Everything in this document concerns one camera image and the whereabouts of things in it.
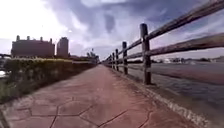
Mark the wide brown building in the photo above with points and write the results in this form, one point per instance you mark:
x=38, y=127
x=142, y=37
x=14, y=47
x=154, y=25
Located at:
x=32, y=47

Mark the wooden post and rail fence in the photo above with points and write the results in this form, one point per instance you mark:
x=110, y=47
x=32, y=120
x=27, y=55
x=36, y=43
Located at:
x=145, y=50

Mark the tall tower building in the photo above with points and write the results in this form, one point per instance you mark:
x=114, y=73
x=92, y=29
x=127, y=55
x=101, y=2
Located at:
x=62, y=46

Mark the red stone paved path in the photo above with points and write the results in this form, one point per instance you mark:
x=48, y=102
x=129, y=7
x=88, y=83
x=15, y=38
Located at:
x=95, y=96

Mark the grey stone kerb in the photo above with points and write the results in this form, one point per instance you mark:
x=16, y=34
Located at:
x=173, y=106

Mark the water beside path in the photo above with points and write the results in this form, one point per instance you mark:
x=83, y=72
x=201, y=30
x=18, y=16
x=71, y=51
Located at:
x=193, y=78

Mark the distant buildings across water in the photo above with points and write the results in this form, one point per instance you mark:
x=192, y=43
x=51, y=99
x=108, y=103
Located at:
x=190, y=60

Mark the green hedge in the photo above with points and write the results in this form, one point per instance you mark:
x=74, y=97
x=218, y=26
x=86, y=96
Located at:
x=40, y=70

